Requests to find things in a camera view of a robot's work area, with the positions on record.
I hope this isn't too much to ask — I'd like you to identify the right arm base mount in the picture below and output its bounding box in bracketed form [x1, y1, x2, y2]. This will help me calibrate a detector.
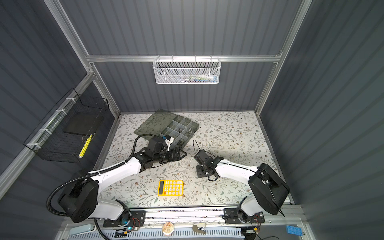
[222, 208, 265, 224]

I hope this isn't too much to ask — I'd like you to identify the black corrugated cable hose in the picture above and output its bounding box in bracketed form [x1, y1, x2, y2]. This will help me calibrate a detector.
[45, 133, 158, 217]

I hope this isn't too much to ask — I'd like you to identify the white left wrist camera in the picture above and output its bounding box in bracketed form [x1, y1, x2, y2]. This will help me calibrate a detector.
[163, 135, 174, 152]

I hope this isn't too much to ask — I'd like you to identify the green transparent organizer box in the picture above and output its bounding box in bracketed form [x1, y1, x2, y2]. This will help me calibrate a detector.
[134, 110, 199, 150]

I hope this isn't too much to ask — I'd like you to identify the black wire wall basket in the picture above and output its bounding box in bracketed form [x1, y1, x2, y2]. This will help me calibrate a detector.
[24, 91, 109, 164]

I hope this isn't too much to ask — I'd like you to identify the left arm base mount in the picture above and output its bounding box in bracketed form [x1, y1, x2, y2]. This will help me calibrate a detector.
[103, 211, 147, 229]

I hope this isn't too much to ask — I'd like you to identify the yellow calculator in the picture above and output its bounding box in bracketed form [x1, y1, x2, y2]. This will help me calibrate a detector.
[157, 180, 184, 197]

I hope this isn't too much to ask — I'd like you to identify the white wire wall basket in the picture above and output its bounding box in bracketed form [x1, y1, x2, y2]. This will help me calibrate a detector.
[153, 59, 222, 85]

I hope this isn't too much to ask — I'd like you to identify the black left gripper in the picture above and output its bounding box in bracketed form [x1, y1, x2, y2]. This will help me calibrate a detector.
[153, 147, 187, 164]

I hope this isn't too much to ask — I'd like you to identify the yellow marker in basket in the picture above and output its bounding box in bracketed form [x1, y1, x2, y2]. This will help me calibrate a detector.
[79, 135, 93, 159]

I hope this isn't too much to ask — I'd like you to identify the blue toy brick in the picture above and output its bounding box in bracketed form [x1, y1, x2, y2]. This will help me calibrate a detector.
[286, 225, 304, 236]

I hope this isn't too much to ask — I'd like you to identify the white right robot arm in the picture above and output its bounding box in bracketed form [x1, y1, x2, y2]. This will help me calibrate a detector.
[194, 150, 290, 222]

